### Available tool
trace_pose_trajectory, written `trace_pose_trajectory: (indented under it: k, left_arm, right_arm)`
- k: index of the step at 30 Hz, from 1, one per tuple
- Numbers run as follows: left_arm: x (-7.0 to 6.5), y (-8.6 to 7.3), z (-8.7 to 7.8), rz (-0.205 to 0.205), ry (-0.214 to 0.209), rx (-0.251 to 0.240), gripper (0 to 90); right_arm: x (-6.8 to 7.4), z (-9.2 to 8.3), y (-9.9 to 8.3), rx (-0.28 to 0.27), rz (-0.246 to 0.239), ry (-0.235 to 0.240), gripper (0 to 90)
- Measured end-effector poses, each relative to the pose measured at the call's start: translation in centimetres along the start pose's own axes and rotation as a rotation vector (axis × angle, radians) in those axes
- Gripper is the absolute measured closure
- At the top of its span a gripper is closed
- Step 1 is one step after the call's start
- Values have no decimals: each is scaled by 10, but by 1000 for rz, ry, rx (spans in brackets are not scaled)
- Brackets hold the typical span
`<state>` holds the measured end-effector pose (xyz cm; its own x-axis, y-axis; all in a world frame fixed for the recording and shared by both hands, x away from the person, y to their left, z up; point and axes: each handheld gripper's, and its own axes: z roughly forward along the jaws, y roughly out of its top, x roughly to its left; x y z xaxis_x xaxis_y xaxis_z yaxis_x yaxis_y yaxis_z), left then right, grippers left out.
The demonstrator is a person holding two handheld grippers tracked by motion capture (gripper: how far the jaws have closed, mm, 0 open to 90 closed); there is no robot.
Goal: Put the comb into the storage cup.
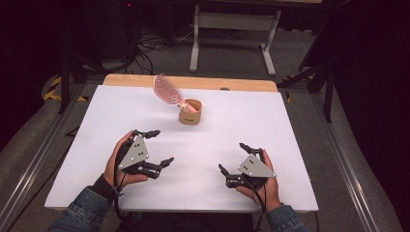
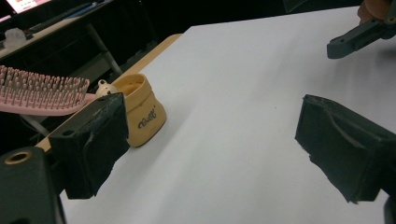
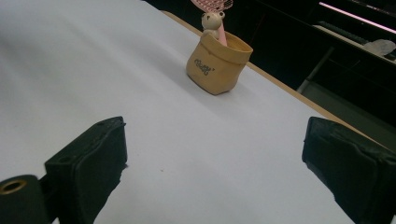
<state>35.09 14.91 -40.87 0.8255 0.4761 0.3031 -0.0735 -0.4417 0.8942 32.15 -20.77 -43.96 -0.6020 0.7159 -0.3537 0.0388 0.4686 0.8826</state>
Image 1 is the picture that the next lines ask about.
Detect right hand-held gripper cable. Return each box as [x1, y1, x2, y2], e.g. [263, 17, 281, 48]
[243, 177, 269, 232]

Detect aluminium floor rail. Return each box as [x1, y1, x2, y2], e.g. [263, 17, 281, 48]
[0, 83, 86, 226]
[310, 91, 380, 232]

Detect person's right hand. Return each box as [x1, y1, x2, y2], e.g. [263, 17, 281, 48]
[235, 149, 282, 214]

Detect pink hairbrush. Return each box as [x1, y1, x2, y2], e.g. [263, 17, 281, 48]
[153, 72, 199, 114]

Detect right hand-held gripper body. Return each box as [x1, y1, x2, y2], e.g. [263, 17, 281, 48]
[225, 148, 278, 189]

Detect left hand-held gripper cable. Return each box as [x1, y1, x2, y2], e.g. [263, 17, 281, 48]
[112, 138, 134, 223]

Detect person's dark trousers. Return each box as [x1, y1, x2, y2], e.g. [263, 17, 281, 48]
[120, 212, 259, 232]

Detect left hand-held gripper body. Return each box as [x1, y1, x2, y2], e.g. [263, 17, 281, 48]
[115, 130, 162, 180]

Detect black metal stand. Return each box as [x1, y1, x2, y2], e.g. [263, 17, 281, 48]
[277, 61, 337, 124]
[57, 54, 107, 115]

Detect hand-held gripper cable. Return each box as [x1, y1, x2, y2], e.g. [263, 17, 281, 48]
[243, 177, 269, 232]
[112, 138, 134, 223]

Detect person's left hand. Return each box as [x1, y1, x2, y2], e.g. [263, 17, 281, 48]
[103, 130, 149, 189]

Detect grey metal table frame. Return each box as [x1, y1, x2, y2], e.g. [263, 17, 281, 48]
[189, 4, 282, 77]

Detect yellow black hazard tape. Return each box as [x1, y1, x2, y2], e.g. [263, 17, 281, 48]
[43, 75, 89, 102]
[283, 74, 315, 104]

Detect tan holder with animal figure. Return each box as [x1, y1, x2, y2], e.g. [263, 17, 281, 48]
[177, 98, 203, 126]

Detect bundle of black floor cables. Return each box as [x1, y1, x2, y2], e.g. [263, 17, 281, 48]
[122, 28, 194, 75]

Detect white table board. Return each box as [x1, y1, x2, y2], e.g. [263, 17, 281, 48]
[44, 84, 319, 214]

